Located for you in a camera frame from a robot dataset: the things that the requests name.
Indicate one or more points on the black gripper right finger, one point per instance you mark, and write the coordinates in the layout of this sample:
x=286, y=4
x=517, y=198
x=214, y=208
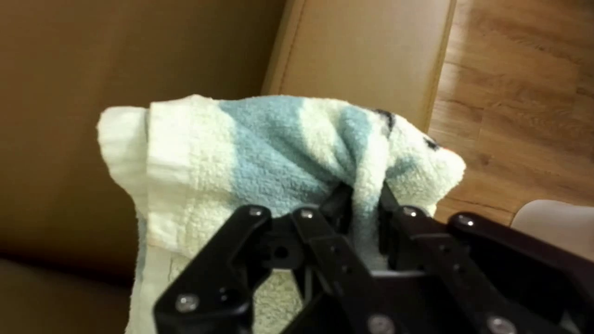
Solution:
x=483, y=260

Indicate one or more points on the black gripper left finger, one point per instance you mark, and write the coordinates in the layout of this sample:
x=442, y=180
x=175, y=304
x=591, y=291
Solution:
x=247, y=271

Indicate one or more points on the white and blue towel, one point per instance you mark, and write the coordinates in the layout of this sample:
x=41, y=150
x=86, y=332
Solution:
x=216, y=160

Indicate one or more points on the white toilet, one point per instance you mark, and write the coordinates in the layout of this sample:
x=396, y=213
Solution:
x=557, y=224

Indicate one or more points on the brown armchair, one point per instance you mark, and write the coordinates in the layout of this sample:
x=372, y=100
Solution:
x=62, y=93

